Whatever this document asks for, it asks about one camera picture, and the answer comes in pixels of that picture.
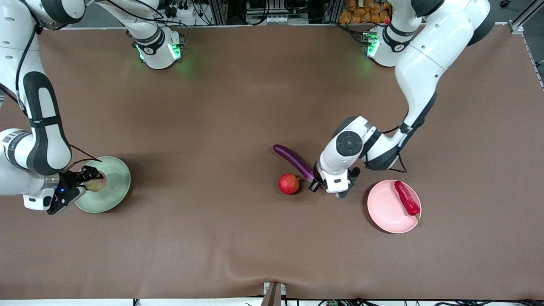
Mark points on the grey metal camera post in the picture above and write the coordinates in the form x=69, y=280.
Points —
x=273, y=295

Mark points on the red pepper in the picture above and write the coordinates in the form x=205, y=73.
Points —
x=406, y=198

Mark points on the orange snack pile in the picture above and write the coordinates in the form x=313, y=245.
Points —
x=365, y=12

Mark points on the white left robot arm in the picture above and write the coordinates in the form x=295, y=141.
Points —
x=425, y=68

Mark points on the pink plate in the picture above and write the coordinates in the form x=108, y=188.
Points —
x=386, y=208

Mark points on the green pink peach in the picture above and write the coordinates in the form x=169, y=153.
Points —
x=97, y=185

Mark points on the red apple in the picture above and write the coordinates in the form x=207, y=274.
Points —
x=289, y=184

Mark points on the purple eggplant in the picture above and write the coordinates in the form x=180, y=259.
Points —
x=293, y=160

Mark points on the brown table cloth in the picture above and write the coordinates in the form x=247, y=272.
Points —
x=212, y=238

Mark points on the pale green plate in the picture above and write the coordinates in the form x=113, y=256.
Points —
x=114, y=182

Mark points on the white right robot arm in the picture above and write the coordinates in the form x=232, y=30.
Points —
x=42, y=140

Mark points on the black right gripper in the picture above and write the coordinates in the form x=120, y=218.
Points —
x=71, y=178

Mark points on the white power strip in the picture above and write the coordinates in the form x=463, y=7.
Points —
x=178, y=8

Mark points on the aluminium frame profile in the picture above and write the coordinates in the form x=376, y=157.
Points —
x=525, y=17

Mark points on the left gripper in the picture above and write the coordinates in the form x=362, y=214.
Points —
x=316, y=176

